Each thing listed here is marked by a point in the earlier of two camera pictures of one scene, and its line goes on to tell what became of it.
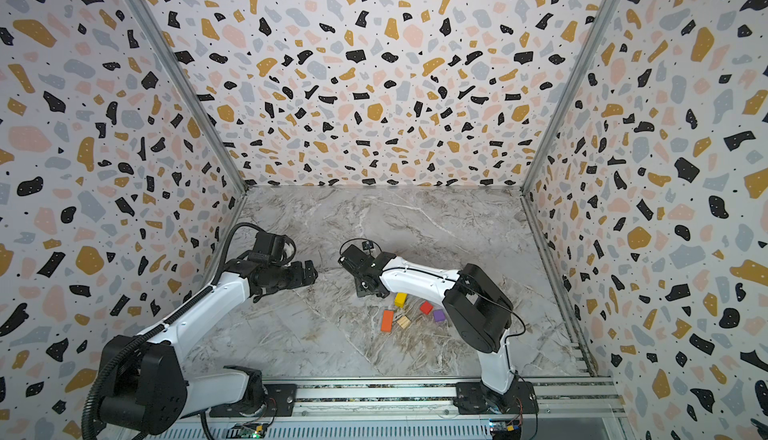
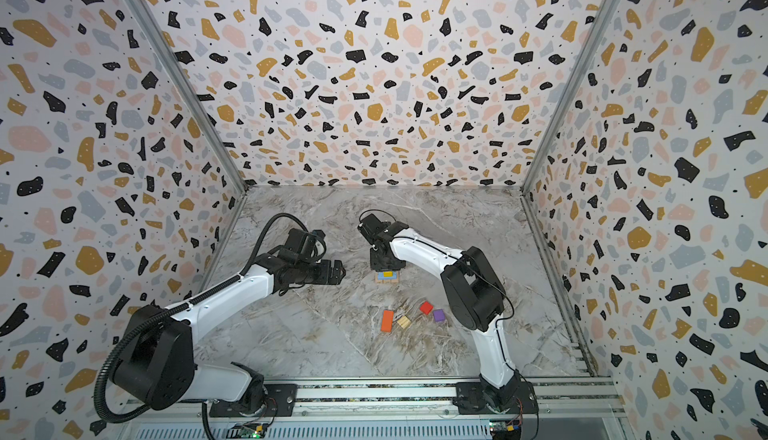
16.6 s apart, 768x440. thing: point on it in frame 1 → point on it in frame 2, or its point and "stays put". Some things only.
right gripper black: [352, 263] → [385, 254]
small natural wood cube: [404, 322] stays put
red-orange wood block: [387, 321] stays put
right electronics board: [505, 429] stays put
